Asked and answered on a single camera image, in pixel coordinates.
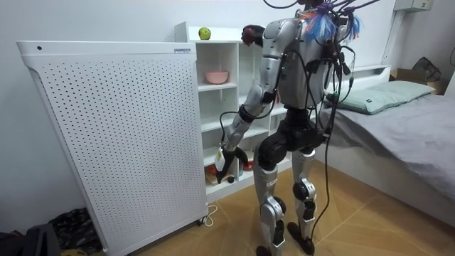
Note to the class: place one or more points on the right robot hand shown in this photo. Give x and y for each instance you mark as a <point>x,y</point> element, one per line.
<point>258,33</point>

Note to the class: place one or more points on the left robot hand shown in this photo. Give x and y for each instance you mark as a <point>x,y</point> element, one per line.
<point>227,158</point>

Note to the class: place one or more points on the dark red soft toy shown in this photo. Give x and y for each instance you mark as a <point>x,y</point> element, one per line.
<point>246,36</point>

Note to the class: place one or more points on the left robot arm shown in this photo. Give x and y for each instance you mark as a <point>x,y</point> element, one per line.
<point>268,67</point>

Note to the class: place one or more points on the orange soft toy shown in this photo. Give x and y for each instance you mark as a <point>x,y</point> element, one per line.
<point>211,170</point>

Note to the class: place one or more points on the small black ball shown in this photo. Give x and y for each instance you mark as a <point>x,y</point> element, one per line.
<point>231,180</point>

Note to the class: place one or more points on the robot body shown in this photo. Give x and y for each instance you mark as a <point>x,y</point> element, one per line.
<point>295,71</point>

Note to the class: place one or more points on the white shelf unit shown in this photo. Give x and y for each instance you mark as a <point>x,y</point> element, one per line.
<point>217,106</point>

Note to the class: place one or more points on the green apple soft toy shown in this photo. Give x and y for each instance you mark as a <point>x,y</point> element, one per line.
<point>204,33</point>

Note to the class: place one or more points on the robot legs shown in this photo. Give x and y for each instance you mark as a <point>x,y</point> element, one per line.
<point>270,192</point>

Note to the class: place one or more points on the pink bowl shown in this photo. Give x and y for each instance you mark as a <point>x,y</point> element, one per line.
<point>217,77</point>

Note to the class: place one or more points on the white perforated panel cabinet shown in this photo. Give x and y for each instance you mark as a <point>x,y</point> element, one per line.
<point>117,142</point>

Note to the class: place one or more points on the green pillow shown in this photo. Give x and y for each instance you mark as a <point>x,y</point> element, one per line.
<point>405,89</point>
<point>369,101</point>

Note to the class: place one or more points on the cardboard box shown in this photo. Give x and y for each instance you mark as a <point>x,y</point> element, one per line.
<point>403,75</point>

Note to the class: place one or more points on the black plastic bag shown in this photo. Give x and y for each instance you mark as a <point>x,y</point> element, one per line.
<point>76,231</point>

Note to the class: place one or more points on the black mesh bag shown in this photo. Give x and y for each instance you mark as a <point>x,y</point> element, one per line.
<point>426,68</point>

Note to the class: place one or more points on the grey bed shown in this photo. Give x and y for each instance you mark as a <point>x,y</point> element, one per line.
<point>409,142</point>

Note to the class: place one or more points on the white wall conduit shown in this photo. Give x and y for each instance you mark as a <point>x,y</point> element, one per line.
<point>389,39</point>

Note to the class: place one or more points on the white wall box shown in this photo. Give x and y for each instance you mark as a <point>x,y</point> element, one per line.
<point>412,5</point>

